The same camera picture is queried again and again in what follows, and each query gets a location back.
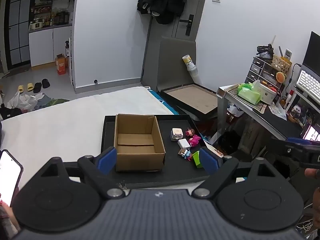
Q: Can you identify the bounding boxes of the green toy box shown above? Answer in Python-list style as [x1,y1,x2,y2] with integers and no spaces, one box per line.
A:
[192,151,204,169]

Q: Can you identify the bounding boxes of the white cables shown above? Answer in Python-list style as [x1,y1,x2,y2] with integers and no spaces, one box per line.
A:
[296,217,313,233]

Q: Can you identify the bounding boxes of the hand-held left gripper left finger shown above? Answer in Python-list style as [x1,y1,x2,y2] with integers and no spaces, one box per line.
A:
[40,147,125,200]

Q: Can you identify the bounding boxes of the wicker basket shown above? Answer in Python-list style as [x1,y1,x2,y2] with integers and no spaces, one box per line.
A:
[271,54,293,74]

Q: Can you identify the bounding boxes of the flat black box brown inside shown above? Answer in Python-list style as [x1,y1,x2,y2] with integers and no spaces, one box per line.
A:
[160,83,219,121]

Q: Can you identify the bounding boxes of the orange cardboard box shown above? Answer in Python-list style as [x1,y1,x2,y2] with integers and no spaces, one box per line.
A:
[55,53,69,76]

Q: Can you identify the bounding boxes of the white kitchen cabinet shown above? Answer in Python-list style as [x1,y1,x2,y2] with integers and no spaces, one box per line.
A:
[28,26,73,68]

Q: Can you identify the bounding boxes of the person's right hand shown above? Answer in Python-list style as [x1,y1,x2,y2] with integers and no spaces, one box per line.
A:
[304,168,320,207]

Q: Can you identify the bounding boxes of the lit tablet screen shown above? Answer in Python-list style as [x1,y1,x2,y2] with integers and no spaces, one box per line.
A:
[302,124,320,142]

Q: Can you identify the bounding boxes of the pink toy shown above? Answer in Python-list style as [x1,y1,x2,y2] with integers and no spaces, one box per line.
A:
[189,135,202,148]

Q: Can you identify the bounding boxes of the grey leaning board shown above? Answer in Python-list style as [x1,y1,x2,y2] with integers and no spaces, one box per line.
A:
[156,36,197,93]

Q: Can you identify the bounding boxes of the white round container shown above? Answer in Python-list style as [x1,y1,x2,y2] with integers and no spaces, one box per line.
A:
[254,80,277,105]

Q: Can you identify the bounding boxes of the white narrow rack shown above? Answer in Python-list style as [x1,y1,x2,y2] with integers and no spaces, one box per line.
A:
[65,37,74,86]

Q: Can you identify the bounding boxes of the bottle with yellow cap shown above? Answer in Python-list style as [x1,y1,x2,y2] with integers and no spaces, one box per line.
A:
[182,54,201,84]

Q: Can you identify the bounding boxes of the black monitor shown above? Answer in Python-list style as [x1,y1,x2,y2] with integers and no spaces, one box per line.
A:
[302,31,320,77]

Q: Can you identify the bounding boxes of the drawer organizer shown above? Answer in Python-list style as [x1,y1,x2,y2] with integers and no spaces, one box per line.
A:
[245,56,286,91]

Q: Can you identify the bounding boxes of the white power adapter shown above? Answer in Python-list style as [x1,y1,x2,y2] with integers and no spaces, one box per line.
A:
[178,138,192,151]

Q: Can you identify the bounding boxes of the blue figure toy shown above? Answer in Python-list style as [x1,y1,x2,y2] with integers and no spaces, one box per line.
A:
[178,148,193,161]

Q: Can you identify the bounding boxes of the green tissue pack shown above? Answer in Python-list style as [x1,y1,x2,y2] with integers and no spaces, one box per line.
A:
[237,83,261,106]

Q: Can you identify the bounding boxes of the black tray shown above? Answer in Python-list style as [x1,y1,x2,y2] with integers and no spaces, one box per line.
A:
[101,115,213,190]

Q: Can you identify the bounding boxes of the grey door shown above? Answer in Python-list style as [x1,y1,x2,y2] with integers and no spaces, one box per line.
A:
[141,0,211,87]

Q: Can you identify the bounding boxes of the kitchen shelf with jars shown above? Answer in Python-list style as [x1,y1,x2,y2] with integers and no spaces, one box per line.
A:
[28,0,76,31]

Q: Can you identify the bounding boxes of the grey desk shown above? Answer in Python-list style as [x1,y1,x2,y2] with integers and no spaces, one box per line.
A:
[216,83,304,157]

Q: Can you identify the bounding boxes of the smartphone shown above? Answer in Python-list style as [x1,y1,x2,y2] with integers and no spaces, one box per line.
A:
[0,149,24,207]

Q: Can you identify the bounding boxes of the panda figure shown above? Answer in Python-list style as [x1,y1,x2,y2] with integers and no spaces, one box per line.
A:
[287,104,304,123]

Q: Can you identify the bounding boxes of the black jacket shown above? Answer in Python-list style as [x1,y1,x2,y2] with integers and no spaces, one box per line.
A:
[137,0,191,25]

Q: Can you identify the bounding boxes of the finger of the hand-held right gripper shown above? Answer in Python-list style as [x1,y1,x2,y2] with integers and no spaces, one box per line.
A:
[266,137,320,167]

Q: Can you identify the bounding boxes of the white plastic bag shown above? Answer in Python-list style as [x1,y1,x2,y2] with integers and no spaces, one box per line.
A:
[7,91,38,111]

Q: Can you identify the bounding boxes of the black door handle lock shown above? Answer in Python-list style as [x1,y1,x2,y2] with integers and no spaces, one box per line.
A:
[179,14,194,36]

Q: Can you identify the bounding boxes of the white cube charger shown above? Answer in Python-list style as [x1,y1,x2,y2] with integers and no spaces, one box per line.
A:
[171,128,183,141]

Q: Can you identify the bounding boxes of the white keyboard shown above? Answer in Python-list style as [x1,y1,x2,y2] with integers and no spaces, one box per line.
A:
[295,70,320,101]

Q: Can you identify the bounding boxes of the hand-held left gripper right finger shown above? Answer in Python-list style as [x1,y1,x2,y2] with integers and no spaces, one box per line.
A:
[192,147,278,200]

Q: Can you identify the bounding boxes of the black clothing pile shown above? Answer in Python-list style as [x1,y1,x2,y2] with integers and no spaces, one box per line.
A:
[0,106,23,121]

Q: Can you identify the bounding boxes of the black framed glass door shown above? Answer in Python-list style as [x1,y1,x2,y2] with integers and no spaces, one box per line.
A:
[3,0,34,71]

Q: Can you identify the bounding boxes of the green cloth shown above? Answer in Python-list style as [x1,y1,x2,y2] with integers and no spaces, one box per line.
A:
[46,98,70,106]

